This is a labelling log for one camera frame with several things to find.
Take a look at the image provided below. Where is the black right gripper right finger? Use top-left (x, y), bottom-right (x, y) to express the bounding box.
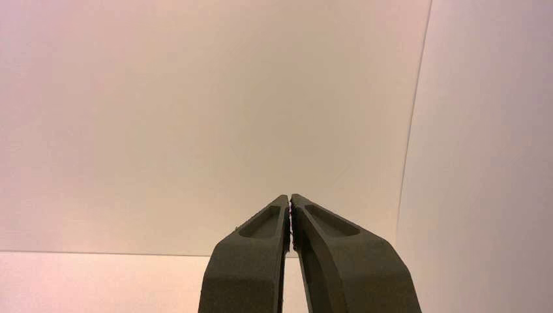
top-left (291, 193), bottom-right (423, 313)

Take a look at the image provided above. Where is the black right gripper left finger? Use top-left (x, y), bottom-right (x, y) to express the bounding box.
top-left (198, 194), bottom-right (291, 313)

